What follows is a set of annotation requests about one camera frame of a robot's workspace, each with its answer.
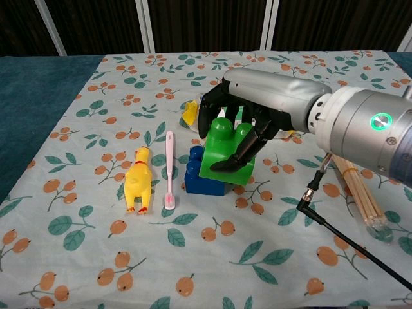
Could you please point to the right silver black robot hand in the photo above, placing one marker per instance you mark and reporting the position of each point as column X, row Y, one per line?
column 273, row 91

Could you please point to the green toy building block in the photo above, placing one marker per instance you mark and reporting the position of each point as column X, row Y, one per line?
column 222, row 151

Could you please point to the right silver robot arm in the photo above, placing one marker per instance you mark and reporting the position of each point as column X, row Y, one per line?
column 363, row 128

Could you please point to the yellow plastic snack wrapper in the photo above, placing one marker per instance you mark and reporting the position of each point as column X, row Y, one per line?
column 190, row 114

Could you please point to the blue toy building block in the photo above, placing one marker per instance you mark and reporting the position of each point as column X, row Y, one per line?
column 199, row 180

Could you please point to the pink toothbrush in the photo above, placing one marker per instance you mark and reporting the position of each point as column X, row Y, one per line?
column 169, row 167

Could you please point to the bundle of wooden sticks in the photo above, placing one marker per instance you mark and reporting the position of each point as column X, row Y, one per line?
column 360, row 193

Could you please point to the floral print tablecloth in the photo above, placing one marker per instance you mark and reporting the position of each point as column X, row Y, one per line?
column 206, row 225

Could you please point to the yellow rubber chicken toy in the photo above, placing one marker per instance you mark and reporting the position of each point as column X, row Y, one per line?
column 139, row 181

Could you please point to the white screen frame post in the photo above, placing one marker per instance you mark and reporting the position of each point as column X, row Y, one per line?
column 269, row 25
column 145, row 25
column 406, row 38
column 51, row 25

